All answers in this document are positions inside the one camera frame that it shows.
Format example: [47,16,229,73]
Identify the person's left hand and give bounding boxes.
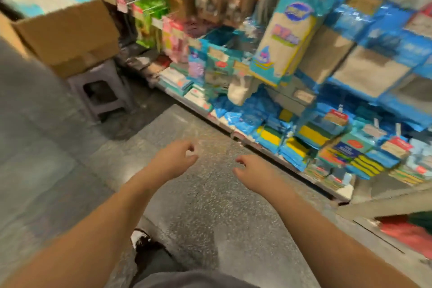
[150,138,201,184]

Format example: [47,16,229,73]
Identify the person's right hand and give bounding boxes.
[233,154,284,198]

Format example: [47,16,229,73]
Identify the blue antibacterial cloth packets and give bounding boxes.
[297,0,389,86]

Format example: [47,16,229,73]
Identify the brown cardboard box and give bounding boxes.
[0,0,121,79]

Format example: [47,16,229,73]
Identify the blue steel-cloth packets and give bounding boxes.
[378,72,432,130]

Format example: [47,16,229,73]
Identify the person's right forearm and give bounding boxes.
[266,180,432,288]

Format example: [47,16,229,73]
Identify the person's black shoe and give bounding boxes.
[131,228,163,255]

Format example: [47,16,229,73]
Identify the person's grey trousers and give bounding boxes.
[131,251,257,288]

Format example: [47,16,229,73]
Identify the yellow green sponge packets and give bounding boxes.
[255,108,332,157]

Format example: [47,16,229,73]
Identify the blue glove packets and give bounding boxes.
[212,72,281,138]

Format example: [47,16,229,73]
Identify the striped sponge packets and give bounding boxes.
[280,105,432,187]

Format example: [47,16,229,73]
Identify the teal cloth packets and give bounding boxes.
[188,27,261,96]

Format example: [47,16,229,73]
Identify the grey plastic stool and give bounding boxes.
[65,60,132,123]

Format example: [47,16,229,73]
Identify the pink goods pile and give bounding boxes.
[161,16,217,64]

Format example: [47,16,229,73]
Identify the hanging green packets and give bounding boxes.
[131,0,170,49]

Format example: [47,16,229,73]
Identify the red flat goods pile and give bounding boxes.
[378,216,432,258]

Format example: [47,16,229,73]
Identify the row of white price tags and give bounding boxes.
[101,0,131,15]

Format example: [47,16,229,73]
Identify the dark green goods pile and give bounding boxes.
[408,211,432,234]

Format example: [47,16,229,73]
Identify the yellowish price tag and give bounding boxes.
[346,0,384,17]

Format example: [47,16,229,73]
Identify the red white price tag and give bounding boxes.
[405,4,432,39]

